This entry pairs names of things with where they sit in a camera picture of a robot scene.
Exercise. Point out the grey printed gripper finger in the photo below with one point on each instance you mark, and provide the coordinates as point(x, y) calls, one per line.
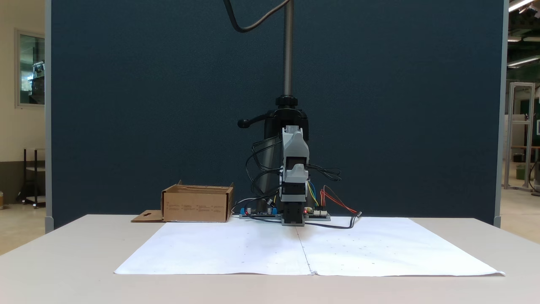
point(295, 143)
point(295, 175)

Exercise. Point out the metal camera stand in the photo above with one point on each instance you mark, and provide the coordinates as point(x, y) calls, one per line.
point(288, 50)

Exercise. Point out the dark blue partition panel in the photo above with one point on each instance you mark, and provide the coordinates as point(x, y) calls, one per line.
point(126, 105)

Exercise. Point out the framed wall window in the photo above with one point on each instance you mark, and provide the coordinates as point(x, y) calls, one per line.
point(31, 69)

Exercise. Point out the blue power circuit board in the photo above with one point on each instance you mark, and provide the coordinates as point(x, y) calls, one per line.
point(257, 213)

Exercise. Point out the white paper sheet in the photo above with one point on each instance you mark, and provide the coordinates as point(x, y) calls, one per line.
point(392, 249)
point(211, 249)

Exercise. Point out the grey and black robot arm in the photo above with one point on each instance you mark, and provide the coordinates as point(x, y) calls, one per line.
point(293, 192)

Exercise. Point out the black shelf rack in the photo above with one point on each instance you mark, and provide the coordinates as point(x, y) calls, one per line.
point(36, 169)

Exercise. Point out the brown cardboard box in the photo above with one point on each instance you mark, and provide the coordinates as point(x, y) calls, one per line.
point(196, 207)

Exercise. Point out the grey motor driver circuit board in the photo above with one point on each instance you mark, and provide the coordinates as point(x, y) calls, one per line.
point(318, 215)

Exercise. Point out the aluminium profile frame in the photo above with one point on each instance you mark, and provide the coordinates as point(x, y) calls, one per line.
point(512, 135)

